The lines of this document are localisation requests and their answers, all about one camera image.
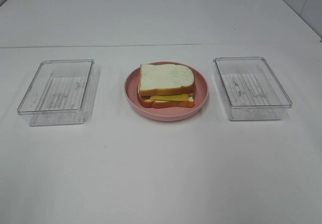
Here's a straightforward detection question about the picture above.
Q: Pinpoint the bread slice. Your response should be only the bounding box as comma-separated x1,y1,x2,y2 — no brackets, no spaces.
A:
138,64,195,96
137,85,195,109

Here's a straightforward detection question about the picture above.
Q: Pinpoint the yellow cheese slice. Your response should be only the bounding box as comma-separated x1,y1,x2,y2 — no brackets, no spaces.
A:
150,93,190,101

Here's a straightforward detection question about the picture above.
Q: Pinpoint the right clear plastic tray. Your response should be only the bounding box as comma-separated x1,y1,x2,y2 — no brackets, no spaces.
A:
213,57,292,121

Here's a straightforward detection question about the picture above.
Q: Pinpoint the clear plastic tray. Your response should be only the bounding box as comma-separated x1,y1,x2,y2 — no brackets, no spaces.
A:
213,57,292,121
17,59,99,126

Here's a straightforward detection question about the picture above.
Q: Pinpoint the left clear plastic tray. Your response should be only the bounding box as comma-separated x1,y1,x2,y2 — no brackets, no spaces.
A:
17,59,99,126

